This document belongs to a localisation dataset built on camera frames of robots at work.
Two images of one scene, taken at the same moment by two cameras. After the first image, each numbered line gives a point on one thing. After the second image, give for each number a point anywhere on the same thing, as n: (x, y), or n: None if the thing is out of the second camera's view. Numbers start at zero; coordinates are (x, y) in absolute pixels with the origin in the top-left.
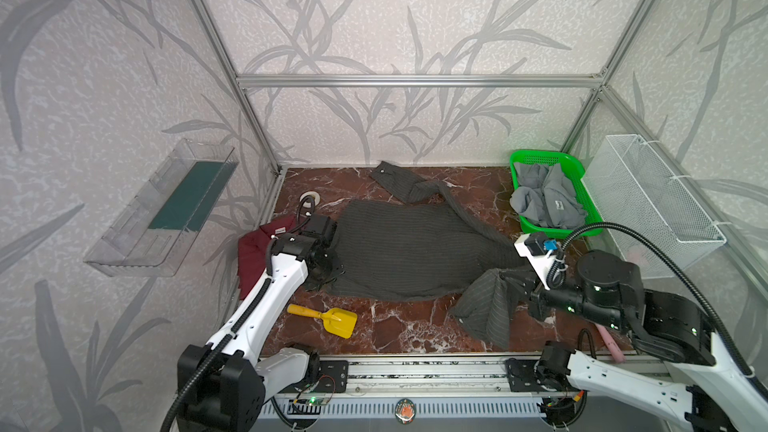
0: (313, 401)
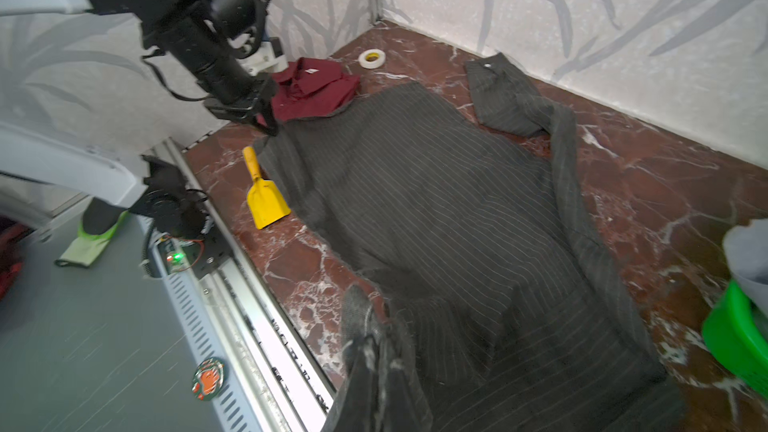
0: (176, 258)
